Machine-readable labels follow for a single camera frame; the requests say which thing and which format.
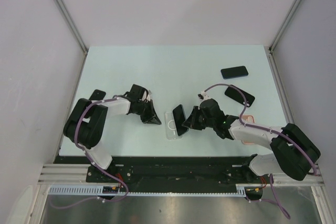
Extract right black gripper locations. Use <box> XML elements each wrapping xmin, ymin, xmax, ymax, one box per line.
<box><xmin>183</xmin><ymin>106</ymin><xmax>215</xmax><ymax>131</ymax></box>

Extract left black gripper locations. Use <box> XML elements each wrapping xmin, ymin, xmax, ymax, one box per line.
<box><xmin>135</xmin><ymin>99</ymin><xmax>161</xmax><ymax>125</ymax></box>

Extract black teal phone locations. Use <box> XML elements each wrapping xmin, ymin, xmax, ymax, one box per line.
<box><xmin>172</xmin><ymin>104</ymin><xmax>188</xmax><ymax>136</ymax></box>

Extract clear phone case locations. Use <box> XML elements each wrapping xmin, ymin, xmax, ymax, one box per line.
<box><xmin>164</xmin><ymin>112</ymin><xmax>182</xmax><ymax>141</ymax></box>

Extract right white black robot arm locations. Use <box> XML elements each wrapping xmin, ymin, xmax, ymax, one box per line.
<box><xmin>182</xmin><ymin>99</ymin><xmax>321</xmax><ymax>183</ymax></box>

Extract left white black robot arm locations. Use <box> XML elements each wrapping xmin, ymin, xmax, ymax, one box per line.
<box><xmin>63</xmin><ymin>84</ymin><xmax>162</xmax><ymax>182</ymax></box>

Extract black phone case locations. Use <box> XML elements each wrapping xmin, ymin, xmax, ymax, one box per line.
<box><xmin>89</xmin><ymin>89</ymin><xmax>106</xmax><ymax>101</ymax></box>
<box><xmin>224</xmin><ymin>86</ymin><xmax>255</xmax><ymax>108</ymax></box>

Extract pink phone case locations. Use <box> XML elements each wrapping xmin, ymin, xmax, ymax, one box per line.
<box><xmin>238</xmin><ymin>114</ymin><xmax>259</xmax><ymax>145</ymax></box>

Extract dark blue phone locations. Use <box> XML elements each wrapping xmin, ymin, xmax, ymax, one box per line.
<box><xmin>220</xmin><ymin>66</ymin><xmax>249</xmax><ymax>79</ymax></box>

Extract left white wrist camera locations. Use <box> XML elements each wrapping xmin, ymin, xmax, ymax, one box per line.
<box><xmin>142</xmin><ymin>90</ymin><xmax>152</xmax><ymax>102</ymax></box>

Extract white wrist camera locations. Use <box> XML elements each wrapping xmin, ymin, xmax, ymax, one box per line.
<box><xmin>142</xmin><ymin>90</ymin><xmax>152</xmax><ymax>102</ymax></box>
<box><xmin>197</xmin><ymin>91</ymin><xmax>210</xmax><ymax>102</ymax></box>

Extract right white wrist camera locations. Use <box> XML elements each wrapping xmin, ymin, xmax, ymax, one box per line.
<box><xmin>197</xmin><ymin>91</ymin><xmax>210</xmax><ymax>102</ymax></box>

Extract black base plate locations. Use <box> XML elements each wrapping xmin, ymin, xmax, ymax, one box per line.
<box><xmin>54</xmin><ymin>155</ymin><xmax>263</xmax><ymax>185</ymax></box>

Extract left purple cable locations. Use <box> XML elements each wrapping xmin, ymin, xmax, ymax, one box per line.
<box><xmin>49</xmin><ymin>95</ymin><xmax>130</xmax><ymax>210</ymax></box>

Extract right aluminium frame post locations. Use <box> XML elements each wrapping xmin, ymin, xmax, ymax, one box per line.
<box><xmin>270</xmin><ymin>0</ymin><xmax>319</xmax><ymax>53</ymax></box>

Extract aluminium frame post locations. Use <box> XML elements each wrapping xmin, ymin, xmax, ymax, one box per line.
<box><xmin>270</xmin><ymin>0</ymin><xmax>319</xmax><ymax>53</ymax></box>
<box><xmin>39</xmin><ymin>0</ymin><xmax>89</xmax><ymax>55</ymax></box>

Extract aluminium front rail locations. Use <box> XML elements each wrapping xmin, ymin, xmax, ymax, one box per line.
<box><xmin>38</xmin><ymin>164</ymin><xmax>91</xmax><ymax>184</ymax></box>

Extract white slotted cable duct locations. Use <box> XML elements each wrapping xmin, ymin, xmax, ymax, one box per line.
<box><xmin>49</xmin><ymin>184</ymin><xmax>263</xmax><ymax>197</ymax></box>

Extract left aluminium frame post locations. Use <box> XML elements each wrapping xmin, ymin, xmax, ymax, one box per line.
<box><xmin>39</xmin><ymin>0</ymin><xmax>89</xmax><ymax>55</ymax></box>

